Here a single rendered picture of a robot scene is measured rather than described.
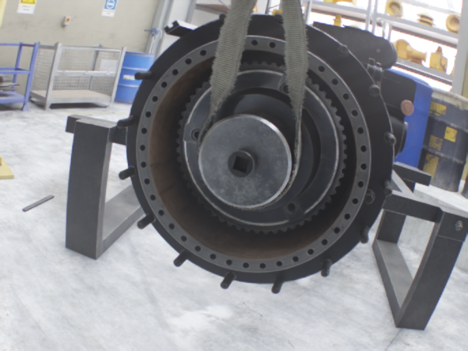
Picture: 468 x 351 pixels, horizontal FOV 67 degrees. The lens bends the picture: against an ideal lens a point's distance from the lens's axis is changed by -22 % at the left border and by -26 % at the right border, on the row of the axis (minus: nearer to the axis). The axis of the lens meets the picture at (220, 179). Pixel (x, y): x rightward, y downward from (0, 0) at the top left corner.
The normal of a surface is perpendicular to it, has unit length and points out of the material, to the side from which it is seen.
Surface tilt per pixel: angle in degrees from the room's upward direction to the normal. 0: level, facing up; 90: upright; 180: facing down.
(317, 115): 90
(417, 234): 90
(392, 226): 90
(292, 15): 102
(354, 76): 90
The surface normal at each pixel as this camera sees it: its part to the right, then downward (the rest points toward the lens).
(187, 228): 0.62, -0.71
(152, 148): 0.96, 0.07
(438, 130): -0.74, 0.04
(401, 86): -0.26, 0.21
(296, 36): -0.67, 0.25
